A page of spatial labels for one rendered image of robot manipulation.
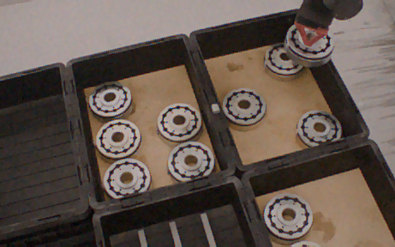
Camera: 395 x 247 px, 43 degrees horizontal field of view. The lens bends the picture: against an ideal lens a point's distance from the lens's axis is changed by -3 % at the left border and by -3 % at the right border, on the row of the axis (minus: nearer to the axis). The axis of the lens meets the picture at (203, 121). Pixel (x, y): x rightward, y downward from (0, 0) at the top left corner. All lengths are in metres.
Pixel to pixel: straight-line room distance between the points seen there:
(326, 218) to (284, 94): 0.33
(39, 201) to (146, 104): 0.34
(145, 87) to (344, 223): 0.57
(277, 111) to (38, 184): 0.58
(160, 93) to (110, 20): 0.45
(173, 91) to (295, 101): 0.30
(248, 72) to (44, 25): 0.70
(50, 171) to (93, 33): 0.56
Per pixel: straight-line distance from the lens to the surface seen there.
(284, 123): 1.23
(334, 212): 1.14
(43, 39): 1.65
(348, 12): 0.93
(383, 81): 1.53
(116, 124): 1.20
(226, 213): 1.11
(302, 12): 1.02
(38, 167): 1.23
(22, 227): 1.05
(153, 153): 1.18
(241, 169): 1.04
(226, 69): 1.31
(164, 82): 1.29
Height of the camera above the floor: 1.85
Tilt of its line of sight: 56 degrees down
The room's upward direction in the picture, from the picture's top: 2 degrees counter-clockwise
